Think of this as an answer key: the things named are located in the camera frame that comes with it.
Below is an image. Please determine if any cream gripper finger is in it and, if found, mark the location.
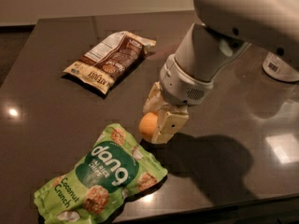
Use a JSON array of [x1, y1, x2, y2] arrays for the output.
[[143, 81, 166, 114], [150, 105, 189, 144]]

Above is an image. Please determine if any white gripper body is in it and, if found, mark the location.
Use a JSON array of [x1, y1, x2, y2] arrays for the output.
[[159, 54, 213, 106]]

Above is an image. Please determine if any orange fruit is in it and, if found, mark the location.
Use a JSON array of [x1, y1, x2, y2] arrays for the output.
[[139, 112, 158, 142]]

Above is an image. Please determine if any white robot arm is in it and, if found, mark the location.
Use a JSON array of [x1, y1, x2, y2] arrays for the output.
[[139, 0, 299, 144]]

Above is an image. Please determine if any brown chocolate snack bag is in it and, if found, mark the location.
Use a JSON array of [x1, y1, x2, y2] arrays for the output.
[[64, 31, 156, 94]]

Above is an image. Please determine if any green rice chip bag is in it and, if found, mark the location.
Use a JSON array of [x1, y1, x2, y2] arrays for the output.
[[34, 123, 167, 224]]

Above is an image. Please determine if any white labelled bottle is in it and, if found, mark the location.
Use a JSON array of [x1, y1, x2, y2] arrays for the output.
[[263, 52, 299, 82]]

